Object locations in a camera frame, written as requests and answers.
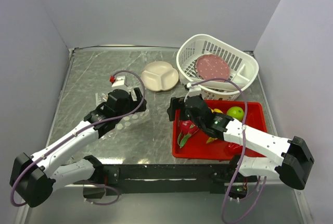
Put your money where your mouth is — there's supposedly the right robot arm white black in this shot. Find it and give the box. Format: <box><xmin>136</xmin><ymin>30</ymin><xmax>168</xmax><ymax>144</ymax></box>
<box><xmin>167</xmin><ymin>96</ymin><xmax>314</xmax><ymax>190</ymax></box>

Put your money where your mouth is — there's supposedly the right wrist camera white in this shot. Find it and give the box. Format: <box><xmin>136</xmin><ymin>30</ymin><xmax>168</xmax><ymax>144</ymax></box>
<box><xmin>184</xmin><ymin>83</ymin><xmax>201</xmax><ymax>100</ymax></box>

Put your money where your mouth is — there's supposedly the beige divided plate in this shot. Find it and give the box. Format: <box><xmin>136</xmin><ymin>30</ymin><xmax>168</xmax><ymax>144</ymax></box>
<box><xmin>140</xmin><ymin>61</ymin><xmax>179</xmax><ymax>92</ymax></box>

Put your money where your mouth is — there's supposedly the white plastic basket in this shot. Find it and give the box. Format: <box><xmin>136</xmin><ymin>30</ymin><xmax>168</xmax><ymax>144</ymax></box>
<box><xmin>176</xmin><ymin>34</ymin><xmax>259</xmax><ymax>91</ymax></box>

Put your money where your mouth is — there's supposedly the pink dragon fruit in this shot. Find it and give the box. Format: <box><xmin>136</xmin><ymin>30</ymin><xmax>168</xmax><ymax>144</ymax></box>
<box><xmin>177</xmin><ymin>120</ymin><xmax>199</xmax><ymax>148</ymax></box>

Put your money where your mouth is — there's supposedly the green apple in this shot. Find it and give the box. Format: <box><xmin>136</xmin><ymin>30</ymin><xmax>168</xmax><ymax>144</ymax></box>
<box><xmin>226</xmin><ymin>106</ymin><xmax>245</xmax><ymax>121</ymax></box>

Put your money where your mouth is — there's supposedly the yellow banana bunch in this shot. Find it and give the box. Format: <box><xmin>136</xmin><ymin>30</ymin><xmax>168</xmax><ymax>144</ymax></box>
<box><xmin>206</xmin><ymin>108</ymin><xmax>223</xmax><ymax>144</ymax></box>

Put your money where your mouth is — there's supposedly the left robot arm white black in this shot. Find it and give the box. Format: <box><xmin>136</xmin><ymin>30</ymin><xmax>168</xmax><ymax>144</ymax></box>
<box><xmin>9</xmin><ymin>88</ymin><xmax>146</xmax><ymax>207</ymax></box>

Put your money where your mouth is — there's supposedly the pink dotted plate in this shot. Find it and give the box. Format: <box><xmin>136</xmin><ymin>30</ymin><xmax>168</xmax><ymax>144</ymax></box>
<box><xmin>195</xmin><ymin>54</ymin><xmax>230</xmax><ymax>80</ymax></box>

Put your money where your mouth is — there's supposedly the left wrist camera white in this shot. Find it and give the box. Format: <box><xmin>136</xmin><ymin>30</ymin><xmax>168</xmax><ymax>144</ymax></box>
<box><xmin>110</xmin><ymin>76</ymin><xmax>127</xmax><ymax>90</ymax></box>

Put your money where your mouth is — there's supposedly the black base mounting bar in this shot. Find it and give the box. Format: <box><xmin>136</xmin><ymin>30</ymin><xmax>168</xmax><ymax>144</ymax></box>
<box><xmin>88</xmin><ymin>164</ymin><xmax>236</xmax><ymax>194</ymax></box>

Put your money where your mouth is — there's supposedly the red plastic tray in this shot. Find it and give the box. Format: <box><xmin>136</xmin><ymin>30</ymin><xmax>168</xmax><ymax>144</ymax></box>
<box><xmin>172</xmin><ymin>102</ymin><xmax>267</xmax><ymax>161</ymax></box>

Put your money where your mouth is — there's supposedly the red bell pepper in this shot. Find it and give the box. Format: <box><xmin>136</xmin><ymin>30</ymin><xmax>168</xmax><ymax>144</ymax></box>
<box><xmin>225</xmin><ymin>143</ymin><xmax>242</xmax><ymax>155</ymax></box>

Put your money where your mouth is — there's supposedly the clear dotted zip top bag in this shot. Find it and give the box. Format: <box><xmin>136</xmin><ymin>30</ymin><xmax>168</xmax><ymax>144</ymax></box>
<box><xmin>95</xmin><ymin>88</ymin><xmax>151</xmax><ymax>131</ymax></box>

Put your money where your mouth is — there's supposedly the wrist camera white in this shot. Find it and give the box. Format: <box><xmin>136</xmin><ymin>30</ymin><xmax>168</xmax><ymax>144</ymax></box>
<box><xmin>184</xmin><ymin>83</ymin><xmax>201</xmax><ymax>100</ymax></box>
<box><xmin>110</xmin><ymin>76</ymin><xmax>127</xmax><ymax>90</ymax></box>

